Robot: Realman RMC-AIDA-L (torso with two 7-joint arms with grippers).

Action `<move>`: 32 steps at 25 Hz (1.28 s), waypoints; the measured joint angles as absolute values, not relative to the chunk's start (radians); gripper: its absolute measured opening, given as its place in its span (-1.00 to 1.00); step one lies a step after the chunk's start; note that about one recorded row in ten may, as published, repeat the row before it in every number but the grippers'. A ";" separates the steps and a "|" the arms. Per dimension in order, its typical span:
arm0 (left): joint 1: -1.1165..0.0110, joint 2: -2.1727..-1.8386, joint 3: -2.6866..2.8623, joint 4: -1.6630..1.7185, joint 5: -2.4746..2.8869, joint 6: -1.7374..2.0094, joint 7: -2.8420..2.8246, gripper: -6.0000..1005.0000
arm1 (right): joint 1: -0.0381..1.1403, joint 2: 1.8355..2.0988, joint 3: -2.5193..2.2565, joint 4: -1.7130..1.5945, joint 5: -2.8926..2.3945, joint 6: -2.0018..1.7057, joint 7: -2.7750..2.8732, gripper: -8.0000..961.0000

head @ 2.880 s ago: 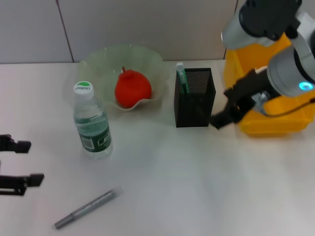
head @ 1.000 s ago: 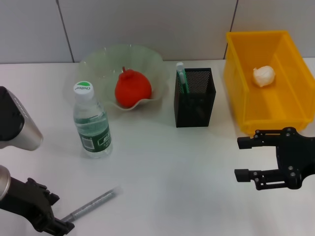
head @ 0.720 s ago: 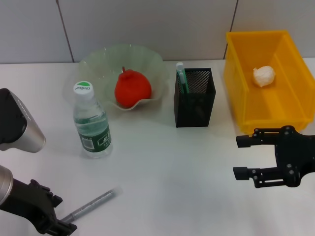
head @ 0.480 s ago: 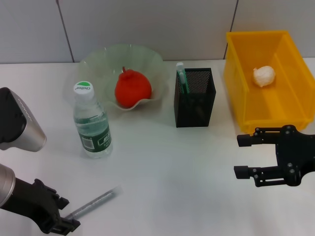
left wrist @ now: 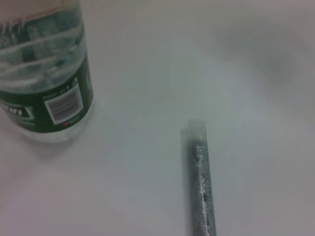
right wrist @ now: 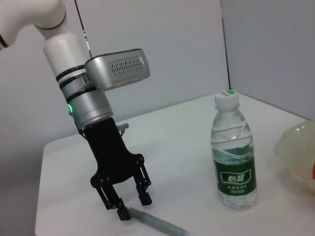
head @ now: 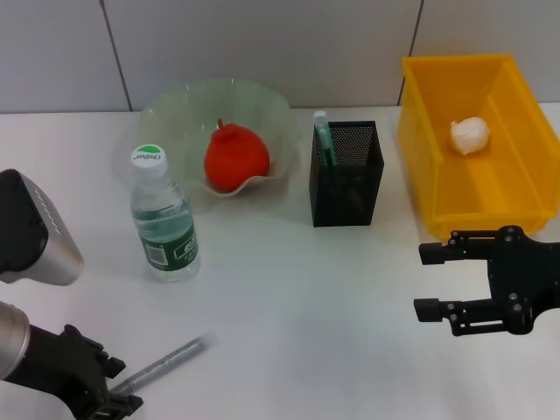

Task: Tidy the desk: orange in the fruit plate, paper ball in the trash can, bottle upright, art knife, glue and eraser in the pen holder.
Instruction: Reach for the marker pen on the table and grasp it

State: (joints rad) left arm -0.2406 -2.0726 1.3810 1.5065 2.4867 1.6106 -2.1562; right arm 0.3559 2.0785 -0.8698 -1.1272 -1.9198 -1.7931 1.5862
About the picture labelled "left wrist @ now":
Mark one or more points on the silver grey marker pen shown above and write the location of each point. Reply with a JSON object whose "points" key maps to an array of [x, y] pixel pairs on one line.
{"points": [[200, 177]]}

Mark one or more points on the clear green-label water bottle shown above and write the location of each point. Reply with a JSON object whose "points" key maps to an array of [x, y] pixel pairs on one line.
{"points": [[44, 73]]}

